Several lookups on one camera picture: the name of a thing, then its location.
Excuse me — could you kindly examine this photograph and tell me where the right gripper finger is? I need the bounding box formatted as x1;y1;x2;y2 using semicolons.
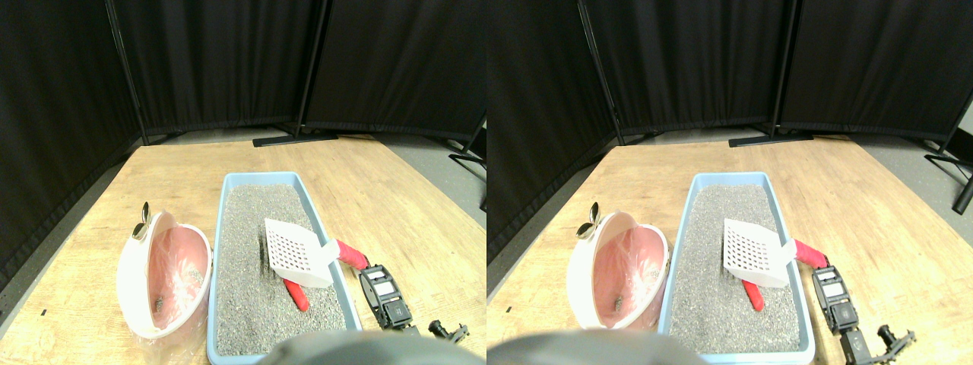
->
359;263;416;331
811;264;861;335

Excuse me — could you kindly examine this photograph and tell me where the white scoop with red handle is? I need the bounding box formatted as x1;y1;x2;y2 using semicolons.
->
264;218;372;289
722;218;830;289

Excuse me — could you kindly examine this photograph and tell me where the red lump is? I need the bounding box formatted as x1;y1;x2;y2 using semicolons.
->
742;278;768;313
283;278;312;313

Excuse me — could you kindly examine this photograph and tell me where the blue litter tray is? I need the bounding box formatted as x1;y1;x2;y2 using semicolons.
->
206;171;364;365
658;172;817;365

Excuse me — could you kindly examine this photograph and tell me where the black curtain stand foot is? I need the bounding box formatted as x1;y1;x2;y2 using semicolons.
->
448;113;487;212
728;132;815;148
252;132;340;148
924;99;973;216

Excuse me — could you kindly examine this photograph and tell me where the white bin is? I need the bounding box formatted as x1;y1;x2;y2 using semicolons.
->
116;202;214;357
566;202;670;334

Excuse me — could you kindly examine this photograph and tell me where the black curtain stand pole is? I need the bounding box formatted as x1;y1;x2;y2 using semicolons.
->
770;0;805;138
578;0;626;146
105;0;148;146
295;0;333;138

